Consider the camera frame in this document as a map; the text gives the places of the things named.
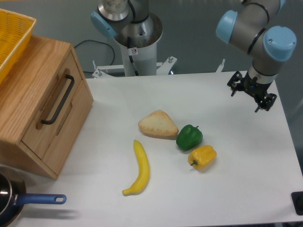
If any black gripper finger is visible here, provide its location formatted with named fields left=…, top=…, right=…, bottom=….
left=227, top=71, right=244, bottom=97
left=254, top=93, right=277, bottom=113

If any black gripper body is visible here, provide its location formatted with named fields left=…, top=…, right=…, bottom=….
left=241, top=72, right=271, bottom=102

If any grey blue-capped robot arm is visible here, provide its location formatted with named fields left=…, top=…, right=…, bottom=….
left=90, top=0, right=297, bottom=111

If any wooden drawer cabinet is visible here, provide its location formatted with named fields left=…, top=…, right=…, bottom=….
left=0, top=35, right=93, bottom=179

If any green toy bell pepper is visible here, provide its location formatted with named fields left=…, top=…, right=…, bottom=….
left=176, top=124, right=203, bottom=151

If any yellow toy bell pepper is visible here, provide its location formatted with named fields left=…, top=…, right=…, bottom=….
left=187, top=145, right=217, bottom=170

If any toy bread slice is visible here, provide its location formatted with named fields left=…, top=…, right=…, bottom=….
left=138, top=110, right=179, bottom=140

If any black table-edge clamp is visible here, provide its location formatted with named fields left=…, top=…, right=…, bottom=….
left=291, top=191, right=303, bottom=216

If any yellow toy banana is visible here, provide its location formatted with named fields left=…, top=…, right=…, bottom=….
left=122, top=140, right=150, bottom=196

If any yellow plastic basket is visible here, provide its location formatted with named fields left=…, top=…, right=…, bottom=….
left=0, top=9, right=36, bottom=82

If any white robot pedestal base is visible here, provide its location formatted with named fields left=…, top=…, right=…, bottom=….
left=91, top=11, right=177, bottom=77

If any black floor cable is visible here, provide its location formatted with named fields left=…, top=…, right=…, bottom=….
left=73, top=39, right=116, bottom=73

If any blue-handled dark pan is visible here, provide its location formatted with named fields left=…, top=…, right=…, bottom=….
left=0, top=173, right=67, bottom=227

